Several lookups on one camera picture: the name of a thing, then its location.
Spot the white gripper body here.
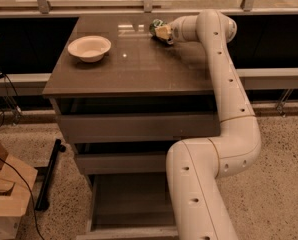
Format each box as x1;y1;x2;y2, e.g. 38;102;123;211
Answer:
170;16;193;42

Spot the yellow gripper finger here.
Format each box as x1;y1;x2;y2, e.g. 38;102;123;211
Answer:
155;25;172;41

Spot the black metal stand leg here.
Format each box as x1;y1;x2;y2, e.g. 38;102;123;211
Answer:
35;139;66;211

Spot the white bowl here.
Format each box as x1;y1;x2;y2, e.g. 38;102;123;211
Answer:
67;36;111;63

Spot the grey drawer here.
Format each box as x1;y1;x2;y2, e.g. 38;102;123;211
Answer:
58;114;220;144
75;152;166;175
76;172;179;240

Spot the grey drawer cabinet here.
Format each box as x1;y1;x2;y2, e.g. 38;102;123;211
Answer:
42;14;223;185

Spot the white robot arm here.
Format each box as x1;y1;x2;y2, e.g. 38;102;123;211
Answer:
166;9;261;240

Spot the bottom grey drawer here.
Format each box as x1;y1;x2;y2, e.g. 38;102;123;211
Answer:
76;172;179;240

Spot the middle grey drawer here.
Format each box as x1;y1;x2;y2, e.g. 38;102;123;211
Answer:
75;152;166;175

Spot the top grey drawer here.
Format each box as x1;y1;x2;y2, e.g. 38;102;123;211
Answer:
58;114;220;144

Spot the cardboard box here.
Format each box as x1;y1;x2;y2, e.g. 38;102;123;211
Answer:
0;143;37;240

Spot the black cable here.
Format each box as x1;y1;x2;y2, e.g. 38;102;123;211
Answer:
0;146;46;240

